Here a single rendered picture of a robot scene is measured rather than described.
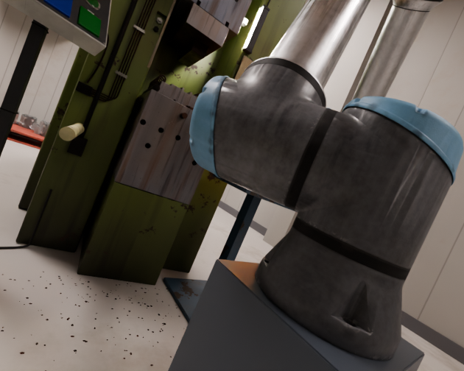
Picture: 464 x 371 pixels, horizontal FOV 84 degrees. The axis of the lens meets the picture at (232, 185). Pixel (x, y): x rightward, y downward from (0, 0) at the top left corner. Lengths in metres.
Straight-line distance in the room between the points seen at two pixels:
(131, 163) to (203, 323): 0.98
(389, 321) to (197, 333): 0.24
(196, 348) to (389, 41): 0.81
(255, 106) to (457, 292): 3.00
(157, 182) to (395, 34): 1.05
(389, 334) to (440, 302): 2.88
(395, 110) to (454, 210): 2.95
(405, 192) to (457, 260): 2.90
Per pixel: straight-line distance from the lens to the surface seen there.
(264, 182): 0.34
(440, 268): 3.23
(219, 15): 1.50
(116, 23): 1.52
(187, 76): 1.88
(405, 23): 0.86
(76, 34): 1.18
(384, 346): 0.36
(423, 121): 0.35
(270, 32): 1.80
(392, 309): 0.36
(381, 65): 0.87
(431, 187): 0.35
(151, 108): 1.27
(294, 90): 0.38
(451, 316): 3.24
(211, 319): 0.39
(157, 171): 1.30
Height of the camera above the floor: 0.72
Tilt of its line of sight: 3 degrees down
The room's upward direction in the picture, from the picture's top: 23 degrees clockwise
